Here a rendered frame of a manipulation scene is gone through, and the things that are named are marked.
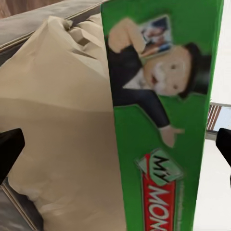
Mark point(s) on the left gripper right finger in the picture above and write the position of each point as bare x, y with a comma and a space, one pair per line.
223, 143

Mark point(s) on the bed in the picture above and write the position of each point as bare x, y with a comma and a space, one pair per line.
55, 87

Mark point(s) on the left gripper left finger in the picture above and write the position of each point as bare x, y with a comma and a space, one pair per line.
11, 144

